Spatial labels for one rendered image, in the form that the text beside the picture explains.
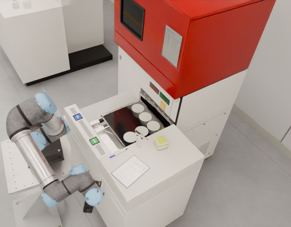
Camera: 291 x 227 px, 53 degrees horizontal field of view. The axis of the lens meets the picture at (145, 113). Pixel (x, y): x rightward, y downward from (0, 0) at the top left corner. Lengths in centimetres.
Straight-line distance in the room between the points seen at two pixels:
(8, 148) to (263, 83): 259
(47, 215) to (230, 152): 200
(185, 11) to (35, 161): 108
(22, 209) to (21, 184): 86
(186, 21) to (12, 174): 146
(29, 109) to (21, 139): 14
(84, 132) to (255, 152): 209
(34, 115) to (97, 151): 67
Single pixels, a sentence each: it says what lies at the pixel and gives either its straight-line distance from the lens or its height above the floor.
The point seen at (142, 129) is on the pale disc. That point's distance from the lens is 217.
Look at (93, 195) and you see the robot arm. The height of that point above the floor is 138.
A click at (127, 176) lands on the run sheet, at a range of 184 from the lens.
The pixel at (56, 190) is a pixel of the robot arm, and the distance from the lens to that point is 133.
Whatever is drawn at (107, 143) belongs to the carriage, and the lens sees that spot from 210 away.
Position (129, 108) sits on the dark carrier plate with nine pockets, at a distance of 231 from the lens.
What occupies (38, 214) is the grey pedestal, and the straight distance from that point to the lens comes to 286.
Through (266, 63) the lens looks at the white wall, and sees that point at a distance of 334.
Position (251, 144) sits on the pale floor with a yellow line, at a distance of 356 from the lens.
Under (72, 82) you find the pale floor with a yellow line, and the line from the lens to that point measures 397.
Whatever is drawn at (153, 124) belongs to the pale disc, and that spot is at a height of 90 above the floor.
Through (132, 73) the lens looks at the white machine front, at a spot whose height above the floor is 103.
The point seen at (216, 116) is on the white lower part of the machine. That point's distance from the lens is 258.
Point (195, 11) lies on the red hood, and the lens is 169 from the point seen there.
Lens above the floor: 253
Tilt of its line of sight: 46 degrees down
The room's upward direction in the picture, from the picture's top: 7 degrees clockwise
